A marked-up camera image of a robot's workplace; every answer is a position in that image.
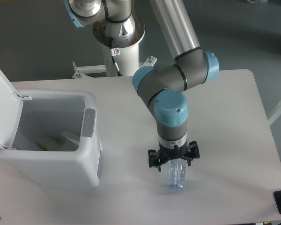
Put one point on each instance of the white trash can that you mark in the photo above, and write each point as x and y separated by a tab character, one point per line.
51	136

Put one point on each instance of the clear plastic water bottle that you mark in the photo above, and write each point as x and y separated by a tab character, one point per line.
176	174

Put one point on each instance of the white plastic wrapper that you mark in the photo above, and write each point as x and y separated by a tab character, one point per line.
72	141

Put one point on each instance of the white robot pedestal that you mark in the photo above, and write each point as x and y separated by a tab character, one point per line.
120	44

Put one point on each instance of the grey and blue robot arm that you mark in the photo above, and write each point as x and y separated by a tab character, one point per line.
161	91

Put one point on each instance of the white trash can lid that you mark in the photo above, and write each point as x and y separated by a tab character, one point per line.
11	104

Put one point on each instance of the white crumpled trash in bin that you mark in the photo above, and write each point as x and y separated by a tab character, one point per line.
47	143

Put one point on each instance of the white pedestal foot bracket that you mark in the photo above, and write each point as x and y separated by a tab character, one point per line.
100	70

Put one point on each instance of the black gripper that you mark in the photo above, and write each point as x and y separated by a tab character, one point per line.
186	152

